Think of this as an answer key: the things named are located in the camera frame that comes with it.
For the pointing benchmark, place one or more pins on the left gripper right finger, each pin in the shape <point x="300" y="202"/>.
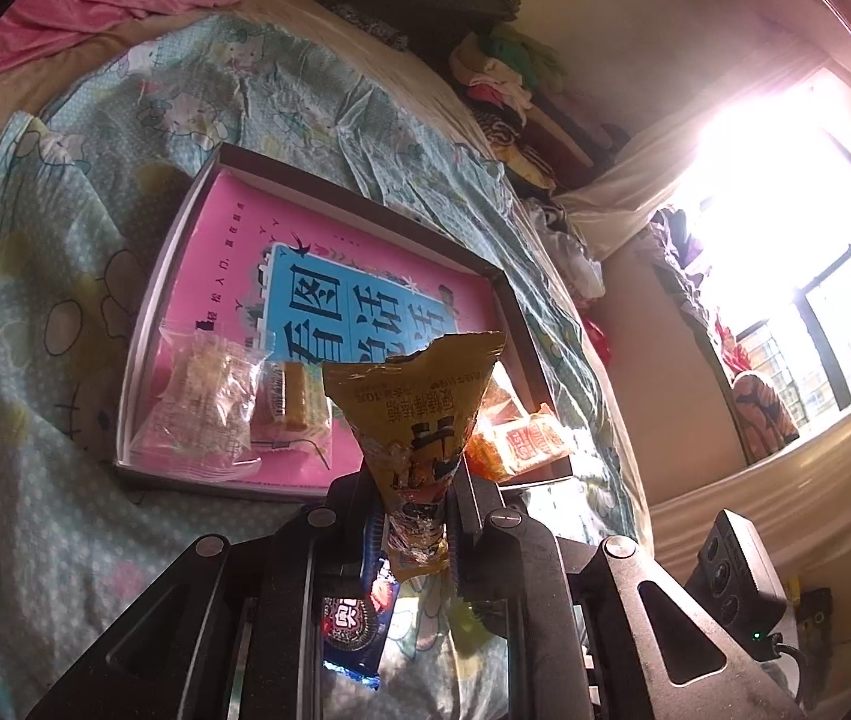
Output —
<point x="469" y="501"/>

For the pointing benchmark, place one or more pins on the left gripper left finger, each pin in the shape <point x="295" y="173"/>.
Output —
<point x="351" y="553"/>

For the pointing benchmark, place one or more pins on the orange snack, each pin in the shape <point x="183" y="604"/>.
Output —
<point x="508" y="441"/>

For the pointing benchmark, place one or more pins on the yellow cone snack packet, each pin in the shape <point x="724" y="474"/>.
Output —
<point x="412" y="416"/>

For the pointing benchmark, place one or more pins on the green clear cake snack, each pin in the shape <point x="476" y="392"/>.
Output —
<point x="292" y="411"/>

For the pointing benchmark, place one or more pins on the blue oreo snack packet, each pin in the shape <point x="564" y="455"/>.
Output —
<point x="355" y="629"/>

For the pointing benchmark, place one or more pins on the clear bag of pastry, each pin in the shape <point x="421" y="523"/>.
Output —
<point x="199" y="426"/>

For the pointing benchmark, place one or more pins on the pink book with blue label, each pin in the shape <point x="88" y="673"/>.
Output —
<point x="320" y="314"/>

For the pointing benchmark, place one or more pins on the dark cardboard box tray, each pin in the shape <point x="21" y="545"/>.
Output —
<point x="335" y="329"/>

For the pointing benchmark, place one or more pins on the cream curtain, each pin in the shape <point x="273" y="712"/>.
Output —
<point x="784" y="221"/>

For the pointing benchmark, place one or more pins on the teal cartoon print blanket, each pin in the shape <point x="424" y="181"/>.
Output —
<point x="272" y="256"/>

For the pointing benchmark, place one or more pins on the pile of folded clothes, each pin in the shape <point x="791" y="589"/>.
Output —
<point x="548" y="139"/>

